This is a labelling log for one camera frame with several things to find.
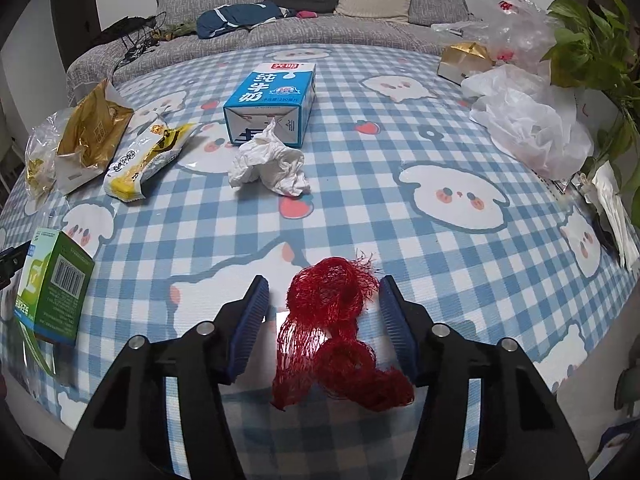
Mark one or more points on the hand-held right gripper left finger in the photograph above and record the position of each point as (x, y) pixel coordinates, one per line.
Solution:
(250, 320)

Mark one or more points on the crumpled white tissue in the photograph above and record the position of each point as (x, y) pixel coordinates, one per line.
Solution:
(270, 162)

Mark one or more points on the pink cloth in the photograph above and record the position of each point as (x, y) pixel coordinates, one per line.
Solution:
(306, 14)

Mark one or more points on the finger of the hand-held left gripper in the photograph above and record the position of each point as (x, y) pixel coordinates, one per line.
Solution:
(12, 257)

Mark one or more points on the white plastic bag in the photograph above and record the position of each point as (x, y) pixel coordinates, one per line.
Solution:
(525, 120)

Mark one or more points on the clear plastic bag gold trim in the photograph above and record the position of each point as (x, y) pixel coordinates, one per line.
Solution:
(42, 160)

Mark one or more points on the large clear plastic bag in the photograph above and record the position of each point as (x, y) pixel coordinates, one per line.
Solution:
(520, 25)

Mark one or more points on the black cloth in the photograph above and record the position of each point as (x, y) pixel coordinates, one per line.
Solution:
(115, 30)

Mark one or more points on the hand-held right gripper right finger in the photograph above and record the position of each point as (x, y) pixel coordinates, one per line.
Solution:
(397, 320)

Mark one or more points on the green cardboard box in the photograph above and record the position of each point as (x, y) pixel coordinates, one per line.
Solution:
(55, 285)

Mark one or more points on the blue checked tablecloth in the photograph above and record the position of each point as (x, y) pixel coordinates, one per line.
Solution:
(400, 135)

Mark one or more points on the blue jacket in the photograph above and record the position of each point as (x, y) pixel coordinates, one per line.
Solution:
(235, 17)

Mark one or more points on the green potted plant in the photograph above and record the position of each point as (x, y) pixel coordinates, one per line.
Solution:
(585, 50)

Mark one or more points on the grey sofa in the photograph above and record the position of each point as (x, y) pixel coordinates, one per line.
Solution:
(300, 35)

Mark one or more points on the gold box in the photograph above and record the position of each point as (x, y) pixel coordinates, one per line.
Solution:
(462, 60)

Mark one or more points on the white paper napkins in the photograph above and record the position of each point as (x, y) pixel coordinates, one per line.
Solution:
(612, 205)

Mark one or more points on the yellow snack wrapper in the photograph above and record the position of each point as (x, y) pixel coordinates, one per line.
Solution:
(145, 160)

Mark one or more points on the red mesh net bag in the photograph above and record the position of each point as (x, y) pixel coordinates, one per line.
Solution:
(325, 295)

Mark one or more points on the green cloth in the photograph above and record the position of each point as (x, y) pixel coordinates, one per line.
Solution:
(177, 30)

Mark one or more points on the blue milk carton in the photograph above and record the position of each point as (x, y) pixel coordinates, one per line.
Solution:
(270, 87)

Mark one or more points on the gold bread bag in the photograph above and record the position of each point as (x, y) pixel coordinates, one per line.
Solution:
(92, 130)

